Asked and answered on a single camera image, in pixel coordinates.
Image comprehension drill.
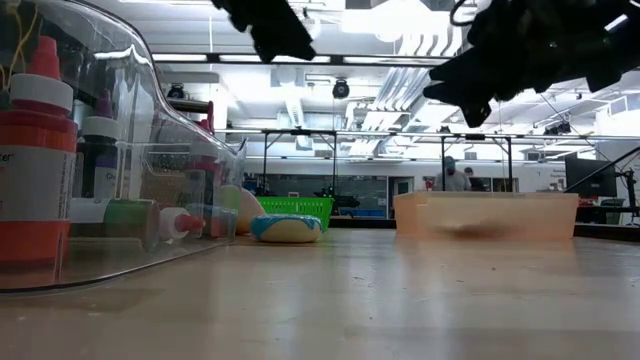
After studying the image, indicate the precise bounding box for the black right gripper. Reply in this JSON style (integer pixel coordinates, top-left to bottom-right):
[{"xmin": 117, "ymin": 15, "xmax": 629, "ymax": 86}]
[{"xmin": 422, "ymin": 0, "xmax": 616, "ymax": 129}]

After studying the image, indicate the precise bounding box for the clear plastic bin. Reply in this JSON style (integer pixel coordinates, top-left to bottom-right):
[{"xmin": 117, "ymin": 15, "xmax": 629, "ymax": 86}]
[{"xmin": 0, "ymin": 0, "xmax": 247, "ymax": 296}]

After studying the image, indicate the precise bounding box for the large blue frosted donut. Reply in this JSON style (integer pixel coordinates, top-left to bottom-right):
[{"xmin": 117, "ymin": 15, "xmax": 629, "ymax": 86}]
[{"xmin": 249, "ymin": 213, "xmax": 324, "ymax": 244}]

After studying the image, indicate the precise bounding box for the purple food colouring bottle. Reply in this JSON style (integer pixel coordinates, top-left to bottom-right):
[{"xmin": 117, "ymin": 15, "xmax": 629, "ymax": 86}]
[{"xmin": 79, "ymin": 89, "xmax": 121, "ymax": 201}]

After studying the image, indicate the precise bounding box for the red food colouring bottle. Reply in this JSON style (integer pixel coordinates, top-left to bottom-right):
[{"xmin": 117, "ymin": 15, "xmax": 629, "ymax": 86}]
[{"xmin": 158, "ymin": 206, "xmax": 207, "ymax": 241}]

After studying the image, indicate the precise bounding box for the green food colouring bottle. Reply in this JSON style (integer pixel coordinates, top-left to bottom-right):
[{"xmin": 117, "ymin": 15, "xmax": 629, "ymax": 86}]
[{"xmin": 68, "ymin": 197, "xmax": 162, "ymax": 253}]

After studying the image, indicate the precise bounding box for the orange food colouring bottle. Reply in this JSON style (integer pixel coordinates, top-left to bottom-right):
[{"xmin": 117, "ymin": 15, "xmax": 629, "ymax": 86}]
[{"xmin": 0, "ymin": 35, "xmax": 79, "ymax": 266}]

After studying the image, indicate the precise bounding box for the person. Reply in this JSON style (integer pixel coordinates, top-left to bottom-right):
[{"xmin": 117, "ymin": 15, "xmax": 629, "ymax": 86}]
[
  {"xmin": 462, "ymin": 166, "xmax": 486, "ymax": 193},
  {"xmin": 433, "ymin": 155, "xmax": 472, "ymax": 193}
]

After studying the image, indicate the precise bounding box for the orange translucent plastic bin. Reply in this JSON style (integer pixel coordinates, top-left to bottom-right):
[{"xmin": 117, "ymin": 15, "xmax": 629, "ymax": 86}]
[{"xmin": 392, "ymin": 191, "xmax": 580, "ymax": 240}]

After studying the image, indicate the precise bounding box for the computer monitor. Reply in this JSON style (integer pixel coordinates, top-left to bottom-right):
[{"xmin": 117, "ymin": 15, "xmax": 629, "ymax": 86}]
[{"xmin": 564, "ymin": 157, "xmax": 619, "ymax": 199}]

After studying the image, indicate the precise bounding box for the green plastic basket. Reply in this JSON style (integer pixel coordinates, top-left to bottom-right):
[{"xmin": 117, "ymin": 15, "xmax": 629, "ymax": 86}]
[{"xmin": 217, "ymin": 184, "xmax": 335, "ymax": 232}]

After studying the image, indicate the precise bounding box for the red metal box grater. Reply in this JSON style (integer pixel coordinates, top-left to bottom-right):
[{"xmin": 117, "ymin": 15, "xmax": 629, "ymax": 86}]
[{"xmin": 139, "ymin": 82, "xmax": 216, "ymax": 211}]

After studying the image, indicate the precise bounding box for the black metal gantry frame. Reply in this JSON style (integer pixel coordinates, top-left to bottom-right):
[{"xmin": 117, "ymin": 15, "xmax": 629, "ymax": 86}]
[
  {"xmin": 439, "ymin": 133, "xmax": 514, "ymax": 194},
  {"xmin": 259, "ymin": 128, "xmax": 339, "ymax": 196}
]

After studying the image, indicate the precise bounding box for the black aluminium table frame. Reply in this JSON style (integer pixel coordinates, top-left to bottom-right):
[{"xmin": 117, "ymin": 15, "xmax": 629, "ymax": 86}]
[{"xmin": 327, "ymin": 214, "xmax": 640, "ymax": 242}]

